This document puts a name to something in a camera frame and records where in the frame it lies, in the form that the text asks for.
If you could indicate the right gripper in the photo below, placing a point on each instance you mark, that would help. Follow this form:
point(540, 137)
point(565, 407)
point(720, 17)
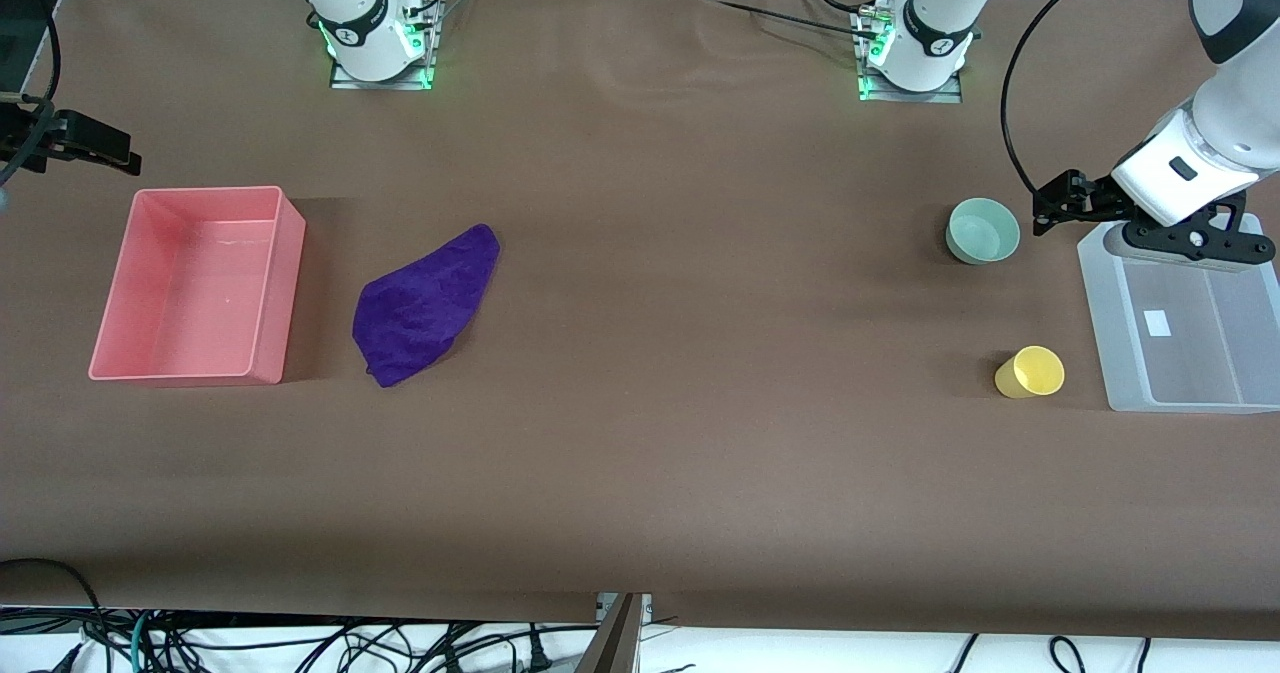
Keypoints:
point(28, 139)

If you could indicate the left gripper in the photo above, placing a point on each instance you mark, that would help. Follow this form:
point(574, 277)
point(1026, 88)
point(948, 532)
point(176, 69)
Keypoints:
point(1093, 199)

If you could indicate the pale green bowl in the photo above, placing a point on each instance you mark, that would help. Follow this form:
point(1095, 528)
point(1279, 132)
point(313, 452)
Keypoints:
point(983, 233)

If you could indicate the yellow cup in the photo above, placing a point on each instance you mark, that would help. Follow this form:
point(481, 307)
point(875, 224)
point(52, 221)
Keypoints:
point(1032, 373)

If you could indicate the purple cloth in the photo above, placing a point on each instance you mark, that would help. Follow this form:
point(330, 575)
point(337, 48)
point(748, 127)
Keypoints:
point(425, 303)

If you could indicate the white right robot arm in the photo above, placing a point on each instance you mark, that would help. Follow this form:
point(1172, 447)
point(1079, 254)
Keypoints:
point(350, 13)

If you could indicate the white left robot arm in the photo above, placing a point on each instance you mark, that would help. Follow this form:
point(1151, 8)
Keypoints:
point(935, 13)

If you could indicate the white label sticker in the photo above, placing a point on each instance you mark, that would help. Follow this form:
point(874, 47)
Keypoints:
point(1158, 323)

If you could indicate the pink plastic bin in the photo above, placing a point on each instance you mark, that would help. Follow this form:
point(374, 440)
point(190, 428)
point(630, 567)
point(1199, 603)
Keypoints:
point(180, 293)

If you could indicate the clear plastic bin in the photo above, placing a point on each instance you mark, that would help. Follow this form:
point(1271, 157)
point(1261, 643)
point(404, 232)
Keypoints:
point(1190, 343)

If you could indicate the metal table bracket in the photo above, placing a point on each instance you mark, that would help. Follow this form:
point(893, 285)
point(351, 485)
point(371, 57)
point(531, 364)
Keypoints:
point(615, 643)

